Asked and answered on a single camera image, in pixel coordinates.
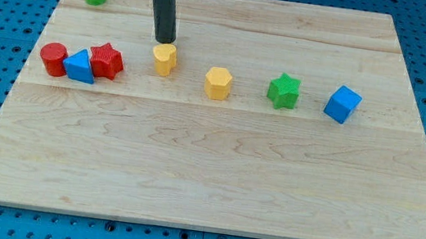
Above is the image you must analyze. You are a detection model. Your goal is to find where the yellow hexagon block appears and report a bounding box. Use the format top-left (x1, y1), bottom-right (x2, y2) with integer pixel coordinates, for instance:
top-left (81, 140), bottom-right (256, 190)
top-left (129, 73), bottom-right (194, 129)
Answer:
top-left (204, 67), bottom-right (232, 101)

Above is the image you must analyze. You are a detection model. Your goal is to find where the green star block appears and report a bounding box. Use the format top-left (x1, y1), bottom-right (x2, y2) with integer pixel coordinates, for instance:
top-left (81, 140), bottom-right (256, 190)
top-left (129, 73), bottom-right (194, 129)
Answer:
top-left (267, 73), bottom-right (301, 109)

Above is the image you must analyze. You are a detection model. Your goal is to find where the red star block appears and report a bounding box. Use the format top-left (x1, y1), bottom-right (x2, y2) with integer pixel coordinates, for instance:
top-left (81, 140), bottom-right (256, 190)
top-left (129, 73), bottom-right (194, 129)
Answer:
top-left (90, 43), bottom-right (123, 81)

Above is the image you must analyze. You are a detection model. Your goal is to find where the yellow heart block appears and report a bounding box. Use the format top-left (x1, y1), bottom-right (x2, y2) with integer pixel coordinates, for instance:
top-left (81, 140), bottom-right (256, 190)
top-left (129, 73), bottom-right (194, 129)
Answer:
top-left (152, 43), bottom-right (177, 77)

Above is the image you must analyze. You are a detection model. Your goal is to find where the blue cube block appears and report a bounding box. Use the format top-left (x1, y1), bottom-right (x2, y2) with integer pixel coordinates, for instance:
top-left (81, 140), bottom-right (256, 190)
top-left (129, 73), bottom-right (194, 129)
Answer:
top-left (324, 85), bottom-right (362, 124)

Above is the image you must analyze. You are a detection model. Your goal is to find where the blue triangle block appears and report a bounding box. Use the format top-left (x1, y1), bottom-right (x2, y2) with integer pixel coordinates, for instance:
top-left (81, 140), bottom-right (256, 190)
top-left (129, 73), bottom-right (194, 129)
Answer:
top-left (63, 49), bottom-right (94, 84)

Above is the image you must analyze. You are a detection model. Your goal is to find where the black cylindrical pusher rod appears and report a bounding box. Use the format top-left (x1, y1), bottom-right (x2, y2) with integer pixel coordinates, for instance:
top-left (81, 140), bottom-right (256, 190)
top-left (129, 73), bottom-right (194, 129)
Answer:
top-left (152, 0), bottom-right (177, 44)

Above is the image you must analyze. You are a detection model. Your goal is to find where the red cylinder block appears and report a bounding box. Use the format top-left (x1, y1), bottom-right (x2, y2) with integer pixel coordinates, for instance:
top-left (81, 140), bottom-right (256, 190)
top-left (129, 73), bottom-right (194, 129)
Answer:
top-left (39, 43), bottom-right (68, 77)

